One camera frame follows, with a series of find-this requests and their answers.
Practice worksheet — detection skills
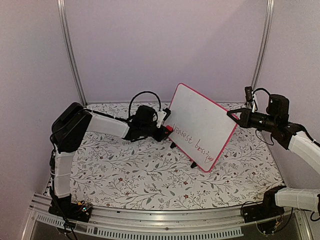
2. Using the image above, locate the left aluminium frame post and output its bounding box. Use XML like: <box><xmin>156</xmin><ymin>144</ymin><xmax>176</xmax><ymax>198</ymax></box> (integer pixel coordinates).
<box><xmin>56</xmin><ymin>0</ymin><xmax>88</xmax><ymax>106</ymax></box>

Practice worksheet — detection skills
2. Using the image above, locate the red whiteboard eraser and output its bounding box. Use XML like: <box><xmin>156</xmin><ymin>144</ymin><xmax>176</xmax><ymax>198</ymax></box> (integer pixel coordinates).
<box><xmin>166</xmin><ymin>125</ymin><xmax>173</xmax><ymax>133</ymax></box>

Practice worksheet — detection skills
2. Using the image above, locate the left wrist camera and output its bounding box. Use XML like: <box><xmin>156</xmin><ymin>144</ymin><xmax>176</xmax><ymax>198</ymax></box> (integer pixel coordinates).
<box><xmin>156</xmin><ymin>108</ymin><xmax>171</xmax><ymax>128</ymax></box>

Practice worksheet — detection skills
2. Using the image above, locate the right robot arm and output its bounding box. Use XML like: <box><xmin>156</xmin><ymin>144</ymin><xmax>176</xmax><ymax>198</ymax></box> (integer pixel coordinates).
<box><xmin>227</xmin><ymin>94</ymin><xmax>320</xmax><ymax>223</ymax></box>

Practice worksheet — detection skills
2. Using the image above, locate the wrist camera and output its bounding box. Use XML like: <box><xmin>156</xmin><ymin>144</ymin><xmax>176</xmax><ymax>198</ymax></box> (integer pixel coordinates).
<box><xmin>244</xmin><ymin>86</ymin><xmax>258</xmax><ymax>113</ymax></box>
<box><xmin>156</xmin><ymin>108</ymin><xmax>171</xmax><ymax>128</ymax></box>

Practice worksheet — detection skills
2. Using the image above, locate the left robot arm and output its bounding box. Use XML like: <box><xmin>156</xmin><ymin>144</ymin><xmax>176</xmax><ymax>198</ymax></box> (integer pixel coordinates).
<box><xmin>49</xmin><ymin>102</ymin><xmax>173</xmax><ymax>217</ymax></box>

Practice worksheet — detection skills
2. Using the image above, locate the right aluminium frame post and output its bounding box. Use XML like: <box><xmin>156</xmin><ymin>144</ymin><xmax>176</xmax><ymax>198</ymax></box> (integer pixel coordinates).
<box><xmin>251</xmin><ymin>0</ymin><xmax>275</xmax><ymax>90</ymax></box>

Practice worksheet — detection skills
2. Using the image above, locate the aluminium frame post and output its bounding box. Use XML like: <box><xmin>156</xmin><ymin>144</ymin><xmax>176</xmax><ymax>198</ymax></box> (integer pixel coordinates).
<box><xmin>251</xmin><ymin>0</ymin><xmax>275</xmax><ymax>90</ymax></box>
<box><xmin>56</xmin><ymin>0</ymin><xmax>88</xmax><ymax>106</ymax></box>

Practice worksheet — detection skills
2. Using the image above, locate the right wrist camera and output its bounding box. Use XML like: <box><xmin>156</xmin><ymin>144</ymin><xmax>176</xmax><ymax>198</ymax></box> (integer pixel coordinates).
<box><xmin>244</xmin><ymin>86</ymin><xmax>258</xmax><ymax>113</ymax></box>

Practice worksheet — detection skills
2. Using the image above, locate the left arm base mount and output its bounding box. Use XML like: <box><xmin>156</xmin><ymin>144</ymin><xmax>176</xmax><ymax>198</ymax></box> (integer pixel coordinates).
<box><xmin>48</xmin><ymin>198</ymin><xmax>92</xmax><ymax>223</ymax></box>

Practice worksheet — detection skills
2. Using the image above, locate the front aluminium rail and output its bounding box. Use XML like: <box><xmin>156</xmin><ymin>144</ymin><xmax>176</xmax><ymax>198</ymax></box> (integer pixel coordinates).
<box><xmin>22</xmin><ymin>193</ymin><xmax>320</xmax><ymax>240</ymax></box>

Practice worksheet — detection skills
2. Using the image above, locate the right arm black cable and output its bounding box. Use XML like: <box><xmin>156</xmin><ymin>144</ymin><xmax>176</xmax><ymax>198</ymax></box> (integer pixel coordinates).
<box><xmin>253</xmin><ymin>86</ymin><xmax>276</xmax><ymax>147</ymax></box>

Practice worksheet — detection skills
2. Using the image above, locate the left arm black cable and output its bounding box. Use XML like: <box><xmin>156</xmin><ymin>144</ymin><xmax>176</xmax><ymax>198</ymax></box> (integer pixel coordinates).
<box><xmin>128</xmin><ymin>90</ymin><xmax>162</xmax><ymax>121</ymax></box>

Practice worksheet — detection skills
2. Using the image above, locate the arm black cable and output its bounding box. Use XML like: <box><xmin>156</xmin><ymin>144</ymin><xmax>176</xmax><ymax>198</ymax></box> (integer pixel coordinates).
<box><xmin>128</xmin><ymin>90</ymin><xmax>162</xmax><ymax>121</ymax></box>
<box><xmin>253</xmin><ymin>86</ymin><xmax>276</xmax><ymax>147</ymax></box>

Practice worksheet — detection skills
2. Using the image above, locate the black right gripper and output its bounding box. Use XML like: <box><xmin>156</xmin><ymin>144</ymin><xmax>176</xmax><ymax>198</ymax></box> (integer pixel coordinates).
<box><xmin>226</xmin><ymin>108</ymin><xmax>277</xmax><ymax>133</ymax></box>

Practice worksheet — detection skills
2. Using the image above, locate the black whiteboard stand foot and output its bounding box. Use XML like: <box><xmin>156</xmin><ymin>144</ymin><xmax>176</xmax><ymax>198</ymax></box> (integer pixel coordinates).
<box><xmin>170</xmin><ymin>142</ymin><xmax>177</xmax><ymax>149</ymax></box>

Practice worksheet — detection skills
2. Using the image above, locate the floral patterned table mat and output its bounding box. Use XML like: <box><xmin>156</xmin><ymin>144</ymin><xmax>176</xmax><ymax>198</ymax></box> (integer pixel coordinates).
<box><xmin>48</xmin><ymin>102</ymin><xmax>287</xmax><ymax>210</ymax></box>

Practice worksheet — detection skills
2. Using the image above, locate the pink framed whiteboard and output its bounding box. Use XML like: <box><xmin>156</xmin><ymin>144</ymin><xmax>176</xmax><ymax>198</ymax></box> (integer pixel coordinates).
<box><xmin>165</xmin><ymin>83</ymin><xmax>237</xmax><ymax>173</ymax></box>

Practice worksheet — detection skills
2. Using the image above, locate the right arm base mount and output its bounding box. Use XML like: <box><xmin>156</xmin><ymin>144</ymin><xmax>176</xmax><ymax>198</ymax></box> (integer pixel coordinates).
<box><xmin>240</xmin><ymin>203</ymin><xmax>285</xmax><ymax>223</ymax></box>

